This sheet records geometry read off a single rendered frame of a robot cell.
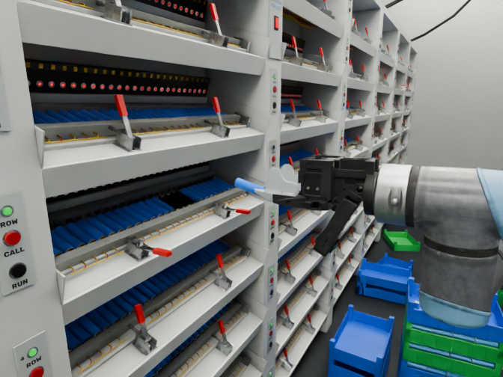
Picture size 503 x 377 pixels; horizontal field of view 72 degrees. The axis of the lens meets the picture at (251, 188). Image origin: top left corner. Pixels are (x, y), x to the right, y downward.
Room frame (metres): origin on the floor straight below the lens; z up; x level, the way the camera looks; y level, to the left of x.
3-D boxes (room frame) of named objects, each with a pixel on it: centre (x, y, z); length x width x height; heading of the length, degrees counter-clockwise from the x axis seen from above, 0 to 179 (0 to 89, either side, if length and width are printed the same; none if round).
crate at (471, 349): (1.12, -0.74, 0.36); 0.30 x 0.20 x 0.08; 66
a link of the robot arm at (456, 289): (0.46, -0.30, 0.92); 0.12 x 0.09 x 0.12; 131
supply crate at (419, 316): (1.12, -0.74, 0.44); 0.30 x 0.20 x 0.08; 66
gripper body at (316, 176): (0.54, -0.14, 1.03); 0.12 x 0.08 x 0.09; 58
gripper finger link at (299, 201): (0.55, -0.08, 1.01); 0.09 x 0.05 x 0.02; 63
